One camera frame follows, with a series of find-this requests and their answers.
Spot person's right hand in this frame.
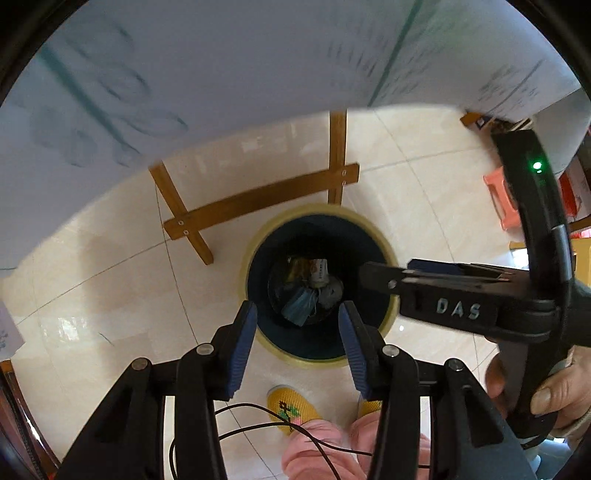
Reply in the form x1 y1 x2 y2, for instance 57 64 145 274
485 344 591 437

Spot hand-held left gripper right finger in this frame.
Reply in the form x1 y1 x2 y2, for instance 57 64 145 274
338 300 539 480

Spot white printed tablecloth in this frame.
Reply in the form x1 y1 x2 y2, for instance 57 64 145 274
0 0 585 358

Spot yellow wrapper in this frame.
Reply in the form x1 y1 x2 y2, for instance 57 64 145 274
286 258 310 282

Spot red and white carton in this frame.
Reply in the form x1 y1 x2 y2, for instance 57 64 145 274
556 157 591 222

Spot dark bin with yellow rim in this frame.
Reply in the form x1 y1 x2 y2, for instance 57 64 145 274
238 203 400 370

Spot blue face mask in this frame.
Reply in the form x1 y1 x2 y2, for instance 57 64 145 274
281 286 321 328

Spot thin black cable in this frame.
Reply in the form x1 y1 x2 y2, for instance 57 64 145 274
168 403 375 480

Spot dark wooden cabinet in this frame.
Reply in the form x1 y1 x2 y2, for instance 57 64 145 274
0 360 63 480

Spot wooden table frame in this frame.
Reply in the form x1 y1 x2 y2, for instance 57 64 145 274
148 111 491 266

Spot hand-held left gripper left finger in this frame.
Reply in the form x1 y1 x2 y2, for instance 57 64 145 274
55 300 258 480

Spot orange plastic stool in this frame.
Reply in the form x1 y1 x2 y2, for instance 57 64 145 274
483 167 532 232

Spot pink fleece pants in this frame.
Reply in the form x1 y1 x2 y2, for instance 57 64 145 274
281 413 432 480

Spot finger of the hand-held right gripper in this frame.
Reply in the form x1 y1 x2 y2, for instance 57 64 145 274
359 261 511 298
407 258 515 278

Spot grey crumpled wad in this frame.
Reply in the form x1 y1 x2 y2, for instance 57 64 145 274
318 281 345 310

